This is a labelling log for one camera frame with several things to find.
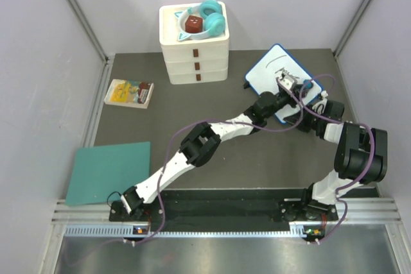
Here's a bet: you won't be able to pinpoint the blue-framed whiteboard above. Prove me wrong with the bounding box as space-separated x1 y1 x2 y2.
245 44 324 124

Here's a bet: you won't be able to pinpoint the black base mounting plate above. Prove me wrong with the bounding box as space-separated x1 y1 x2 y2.
109 189 338 230

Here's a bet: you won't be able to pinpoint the teal green mat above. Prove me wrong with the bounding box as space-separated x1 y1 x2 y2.
66 142 151 206

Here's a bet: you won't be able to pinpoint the yellow illustrated book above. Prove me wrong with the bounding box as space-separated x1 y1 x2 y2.
104 79 154 109

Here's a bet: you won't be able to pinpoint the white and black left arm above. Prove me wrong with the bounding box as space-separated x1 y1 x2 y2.
111 84 303 221

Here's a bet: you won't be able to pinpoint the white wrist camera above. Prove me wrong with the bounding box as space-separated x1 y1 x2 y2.
313 90 328 115
276 73 297 92

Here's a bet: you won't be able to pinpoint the teal cat-ear headphones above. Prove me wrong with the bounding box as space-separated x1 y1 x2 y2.
174 0 226 42

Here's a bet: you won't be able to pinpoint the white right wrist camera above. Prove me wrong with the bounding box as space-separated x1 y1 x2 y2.
313 90 328 115

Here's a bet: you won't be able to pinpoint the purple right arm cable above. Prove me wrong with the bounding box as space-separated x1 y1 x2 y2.
298 73 376 244

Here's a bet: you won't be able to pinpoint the blue heart-shaped eraser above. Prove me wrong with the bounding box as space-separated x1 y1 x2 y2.
303 80 313 90

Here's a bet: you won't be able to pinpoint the white stacked drawer box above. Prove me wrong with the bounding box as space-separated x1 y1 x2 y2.
159 1 230 85

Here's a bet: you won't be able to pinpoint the dark red cube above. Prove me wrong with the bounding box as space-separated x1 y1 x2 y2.
184 15 203 33

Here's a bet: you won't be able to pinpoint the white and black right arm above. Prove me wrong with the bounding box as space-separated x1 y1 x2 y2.
284 99 388 221

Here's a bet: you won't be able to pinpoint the perforated cable duct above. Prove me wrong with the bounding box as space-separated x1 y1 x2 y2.
65 225 325 238

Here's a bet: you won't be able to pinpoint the aluminium front rail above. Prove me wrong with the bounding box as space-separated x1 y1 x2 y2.
52 198 401 225

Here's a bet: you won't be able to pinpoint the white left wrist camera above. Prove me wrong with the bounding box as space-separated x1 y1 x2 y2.
276 73 297 92

